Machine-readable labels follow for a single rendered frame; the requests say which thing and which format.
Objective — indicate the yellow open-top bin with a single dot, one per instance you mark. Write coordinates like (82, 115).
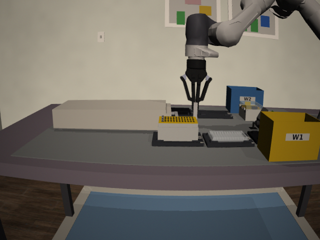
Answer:
(288, 136)

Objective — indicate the dark grey bench mat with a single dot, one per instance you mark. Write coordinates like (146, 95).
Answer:
(135, 147)

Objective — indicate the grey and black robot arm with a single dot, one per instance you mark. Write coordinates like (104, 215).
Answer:
(200, 30)

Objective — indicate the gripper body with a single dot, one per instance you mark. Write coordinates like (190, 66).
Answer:
(196, 66)

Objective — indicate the blue open-top bin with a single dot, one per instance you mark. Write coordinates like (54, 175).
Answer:
(235, 94)

